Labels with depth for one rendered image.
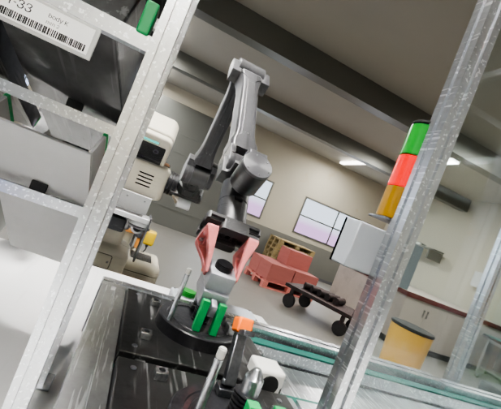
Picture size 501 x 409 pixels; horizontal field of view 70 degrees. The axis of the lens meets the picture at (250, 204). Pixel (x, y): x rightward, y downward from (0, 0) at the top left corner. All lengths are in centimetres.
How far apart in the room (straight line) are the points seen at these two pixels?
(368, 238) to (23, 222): 53
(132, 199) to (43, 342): 91
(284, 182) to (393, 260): 920
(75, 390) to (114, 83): 34
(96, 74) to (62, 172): 13
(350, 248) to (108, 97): 38
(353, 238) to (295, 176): 930
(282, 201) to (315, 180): 113
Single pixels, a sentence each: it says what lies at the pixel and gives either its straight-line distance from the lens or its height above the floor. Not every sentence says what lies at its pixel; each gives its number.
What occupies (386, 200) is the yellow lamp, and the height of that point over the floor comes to 128.
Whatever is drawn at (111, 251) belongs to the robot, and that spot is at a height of 88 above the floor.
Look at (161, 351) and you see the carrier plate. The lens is 54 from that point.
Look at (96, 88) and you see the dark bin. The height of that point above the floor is 126.
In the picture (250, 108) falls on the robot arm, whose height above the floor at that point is 142.
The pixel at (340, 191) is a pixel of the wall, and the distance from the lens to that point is 1048.
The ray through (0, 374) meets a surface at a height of 86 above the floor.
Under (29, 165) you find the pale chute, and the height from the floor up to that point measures 114.
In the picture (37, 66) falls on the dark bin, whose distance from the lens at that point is 53.
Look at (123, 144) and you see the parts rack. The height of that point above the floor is 121.
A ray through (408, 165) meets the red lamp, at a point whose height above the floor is 134.
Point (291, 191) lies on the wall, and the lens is 980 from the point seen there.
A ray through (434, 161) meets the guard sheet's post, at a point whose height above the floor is 135.
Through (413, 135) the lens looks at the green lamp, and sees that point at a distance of 60.
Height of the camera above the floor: 120
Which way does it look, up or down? 1 degrees up
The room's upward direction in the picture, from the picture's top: 22 degrees clockwise
